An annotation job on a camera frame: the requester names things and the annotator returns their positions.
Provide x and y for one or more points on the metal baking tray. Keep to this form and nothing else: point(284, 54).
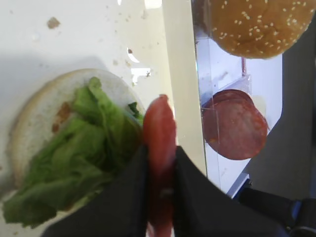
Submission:
point(147, 43)

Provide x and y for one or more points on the sesame bun top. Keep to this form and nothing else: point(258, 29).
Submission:
point(257, 29)

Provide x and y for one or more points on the clear track under buns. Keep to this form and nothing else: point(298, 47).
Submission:
point(226, 71)

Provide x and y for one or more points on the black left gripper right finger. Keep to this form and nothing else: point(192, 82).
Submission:
point(203, 210)

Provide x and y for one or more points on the front meat patty slice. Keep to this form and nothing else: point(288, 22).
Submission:
point(235, 129)

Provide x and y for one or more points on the middle meat patty slice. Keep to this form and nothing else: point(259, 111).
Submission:
point(231, 94)

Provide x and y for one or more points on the red strip on table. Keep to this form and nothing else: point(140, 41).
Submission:
point(243, 66)

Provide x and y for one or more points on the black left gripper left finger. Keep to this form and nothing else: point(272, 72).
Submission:
point(120, 210)

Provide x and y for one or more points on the white pusher block right front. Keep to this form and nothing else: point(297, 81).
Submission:
point(260, 104)

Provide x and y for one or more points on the bottom bun slice on tray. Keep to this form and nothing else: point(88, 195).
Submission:
point(49, 123)

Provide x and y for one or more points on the meat patty slice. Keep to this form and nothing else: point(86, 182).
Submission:
point(235, 129)
point(231, 94)

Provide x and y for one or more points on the tomato slice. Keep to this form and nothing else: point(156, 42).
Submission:
point(159, 131)

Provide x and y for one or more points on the green lettuce leaf on bun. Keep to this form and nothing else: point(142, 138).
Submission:
point(74, 158)

